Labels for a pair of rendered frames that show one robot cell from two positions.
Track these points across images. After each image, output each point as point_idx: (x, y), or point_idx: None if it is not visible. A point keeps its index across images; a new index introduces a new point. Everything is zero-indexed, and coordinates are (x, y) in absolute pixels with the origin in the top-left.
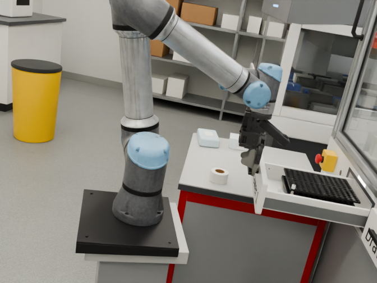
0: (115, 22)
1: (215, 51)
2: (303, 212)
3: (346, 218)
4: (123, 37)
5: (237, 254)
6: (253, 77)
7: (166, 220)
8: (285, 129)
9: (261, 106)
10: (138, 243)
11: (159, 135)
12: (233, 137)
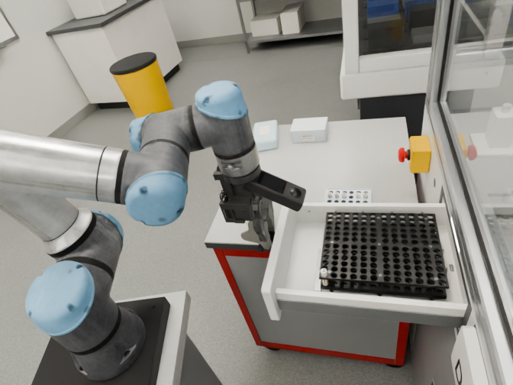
0: None
1: (11, 161)
2: (345, 313)
3: (423, 318)
4: None
5: None
6: (133, 170)
7: (144, 355)
8: (372, 88)
9: (171, 220)
10: None
11: (74, 266)
12: (294, 129)
